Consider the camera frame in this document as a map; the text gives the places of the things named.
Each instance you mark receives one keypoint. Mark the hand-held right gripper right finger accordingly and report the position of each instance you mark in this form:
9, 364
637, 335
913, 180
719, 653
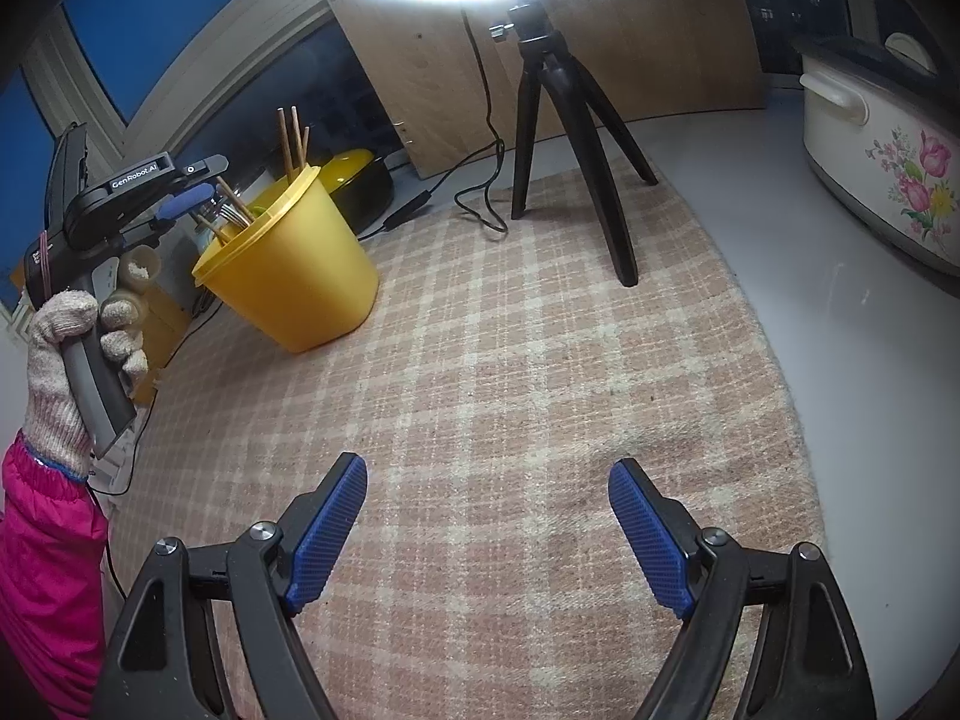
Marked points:
649, 540

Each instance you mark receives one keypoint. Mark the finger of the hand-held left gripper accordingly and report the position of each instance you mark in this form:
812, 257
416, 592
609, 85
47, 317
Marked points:
187, 199

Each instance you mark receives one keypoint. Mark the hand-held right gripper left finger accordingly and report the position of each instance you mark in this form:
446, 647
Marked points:
330, 532

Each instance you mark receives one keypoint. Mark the metal fork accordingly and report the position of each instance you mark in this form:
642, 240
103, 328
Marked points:
238, 217

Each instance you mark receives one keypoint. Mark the yellow plastic container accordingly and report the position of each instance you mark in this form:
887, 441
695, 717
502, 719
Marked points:
300, 277

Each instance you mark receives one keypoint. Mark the person's left hand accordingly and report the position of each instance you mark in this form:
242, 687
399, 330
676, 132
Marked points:
52, 390

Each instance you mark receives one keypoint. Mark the white framed window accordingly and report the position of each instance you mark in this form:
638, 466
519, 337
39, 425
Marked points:
225, 67

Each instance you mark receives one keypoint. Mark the black pot yellow lid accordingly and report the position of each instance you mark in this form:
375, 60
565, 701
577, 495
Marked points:
352, 172

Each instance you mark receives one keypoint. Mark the plaid tablecloth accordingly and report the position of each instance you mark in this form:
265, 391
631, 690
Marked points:
487, 390

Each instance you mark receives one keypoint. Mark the white power strip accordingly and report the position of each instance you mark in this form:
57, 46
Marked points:
120, 476

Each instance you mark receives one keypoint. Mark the black tripod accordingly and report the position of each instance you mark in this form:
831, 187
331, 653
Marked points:
600, 187

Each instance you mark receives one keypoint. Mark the white floral slow cooker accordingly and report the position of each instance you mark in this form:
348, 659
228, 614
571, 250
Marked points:
862, 142

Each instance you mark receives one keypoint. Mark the light wood panel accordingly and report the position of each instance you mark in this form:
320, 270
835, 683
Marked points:
637, 52

